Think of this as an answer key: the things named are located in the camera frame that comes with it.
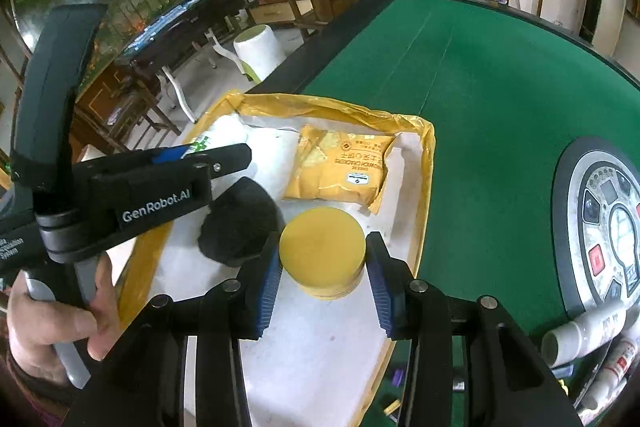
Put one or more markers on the white bag with green print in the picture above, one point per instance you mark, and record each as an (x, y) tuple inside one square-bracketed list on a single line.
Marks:
[(222, 129)]

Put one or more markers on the round table control panel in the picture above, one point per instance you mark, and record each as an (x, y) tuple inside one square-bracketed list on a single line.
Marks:
[(610, 227)]

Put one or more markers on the white bottle with red label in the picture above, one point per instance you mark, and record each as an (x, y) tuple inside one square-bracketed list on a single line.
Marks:
[(615, 367)]

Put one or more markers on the yellow cracker packet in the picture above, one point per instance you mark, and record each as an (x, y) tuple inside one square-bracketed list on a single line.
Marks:
[(340, 167)]

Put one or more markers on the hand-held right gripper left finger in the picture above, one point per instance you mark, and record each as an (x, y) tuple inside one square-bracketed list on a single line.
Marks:
[(267, 289)]

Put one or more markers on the black fluffy ball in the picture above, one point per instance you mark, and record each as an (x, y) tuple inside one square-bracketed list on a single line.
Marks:
[(240, 222)]

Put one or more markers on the person's left hand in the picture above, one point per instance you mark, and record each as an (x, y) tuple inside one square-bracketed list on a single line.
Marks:
[(50, 329)]

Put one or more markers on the person's left forearm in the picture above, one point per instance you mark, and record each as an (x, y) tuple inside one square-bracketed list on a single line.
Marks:
[(30, 402)]

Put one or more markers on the white plastic stool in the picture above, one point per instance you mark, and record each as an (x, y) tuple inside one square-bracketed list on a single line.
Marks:
[(257, 47)]

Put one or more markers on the dark wooden table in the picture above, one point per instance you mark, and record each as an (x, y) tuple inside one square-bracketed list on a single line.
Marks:
[(165, 32)]

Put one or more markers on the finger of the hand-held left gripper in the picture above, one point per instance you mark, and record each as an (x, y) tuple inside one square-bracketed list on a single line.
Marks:
[(227, 159)]

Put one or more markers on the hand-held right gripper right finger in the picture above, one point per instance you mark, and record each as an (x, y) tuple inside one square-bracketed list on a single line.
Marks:
[(380, 294)]

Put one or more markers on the white plastic bottle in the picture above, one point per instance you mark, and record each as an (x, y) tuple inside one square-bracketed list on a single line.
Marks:
[(580, 332)]

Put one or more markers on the white box with yellow liner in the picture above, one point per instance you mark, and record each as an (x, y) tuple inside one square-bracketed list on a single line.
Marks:
[(320, 357)]

